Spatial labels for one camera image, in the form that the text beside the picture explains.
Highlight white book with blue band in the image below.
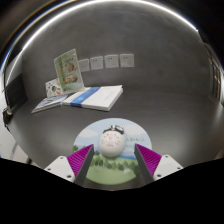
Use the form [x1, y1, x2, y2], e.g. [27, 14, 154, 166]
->
[62, 84, 124, 112]

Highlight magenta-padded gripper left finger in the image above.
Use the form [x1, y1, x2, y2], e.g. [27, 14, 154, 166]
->
[43, 143, 96, 187]

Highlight grey striped cover book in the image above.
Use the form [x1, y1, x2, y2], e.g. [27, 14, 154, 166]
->
[31, 93, 69, 114]

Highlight white panda-print computer mouse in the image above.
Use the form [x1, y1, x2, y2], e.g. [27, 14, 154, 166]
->
[98, 124, 127, 158]

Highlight round landscape-print mouse pad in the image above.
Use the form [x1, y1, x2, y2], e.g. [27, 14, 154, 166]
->
[72, 117, 153, 186]

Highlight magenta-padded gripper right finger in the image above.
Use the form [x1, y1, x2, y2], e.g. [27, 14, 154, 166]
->
[133, 143, 184, 185]

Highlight green acrylic menu sign stand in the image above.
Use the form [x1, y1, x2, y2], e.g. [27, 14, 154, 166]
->
[53, 48, 85, 95]

